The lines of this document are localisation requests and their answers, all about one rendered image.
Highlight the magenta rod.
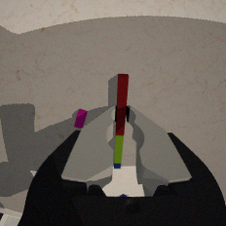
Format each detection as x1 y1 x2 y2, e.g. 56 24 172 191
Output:
74 109 88 129

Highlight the dark red rod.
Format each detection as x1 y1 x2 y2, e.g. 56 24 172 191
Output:
116 74 129 135

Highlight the lime green rod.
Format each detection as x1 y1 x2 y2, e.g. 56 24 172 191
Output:
114 133 124 164

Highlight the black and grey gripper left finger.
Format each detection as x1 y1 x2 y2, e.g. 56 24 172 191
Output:
18 105 117 226

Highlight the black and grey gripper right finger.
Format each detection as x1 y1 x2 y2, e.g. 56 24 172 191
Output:
126 105 226 226

